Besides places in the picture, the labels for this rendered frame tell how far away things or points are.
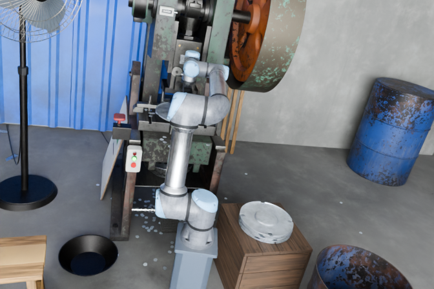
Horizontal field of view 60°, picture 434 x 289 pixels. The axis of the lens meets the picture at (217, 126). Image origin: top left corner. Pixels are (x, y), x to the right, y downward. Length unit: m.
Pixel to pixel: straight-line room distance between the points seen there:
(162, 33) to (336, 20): 2.13
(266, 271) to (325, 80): 2.33
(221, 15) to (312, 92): 2.03
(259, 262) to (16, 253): 1.09
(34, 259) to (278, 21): 1.49
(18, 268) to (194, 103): 0.96
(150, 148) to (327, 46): 2.23
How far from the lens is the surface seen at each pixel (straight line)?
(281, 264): 2.06
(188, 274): 1.80
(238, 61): 2.37
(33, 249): 1.87
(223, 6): 2.06
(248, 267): 1.98
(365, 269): 2.07
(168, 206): 1.60
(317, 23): 3.71
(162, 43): 2.04
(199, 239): 1.68
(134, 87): 2.49
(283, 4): 1.87
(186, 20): 2.11
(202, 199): 1.60
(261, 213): 2.11
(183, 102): 1.47
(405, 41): 4.27
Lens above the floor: 1.57
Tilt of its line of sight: 23 degrees down
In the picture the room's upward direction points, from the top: 12 degrees clockwise
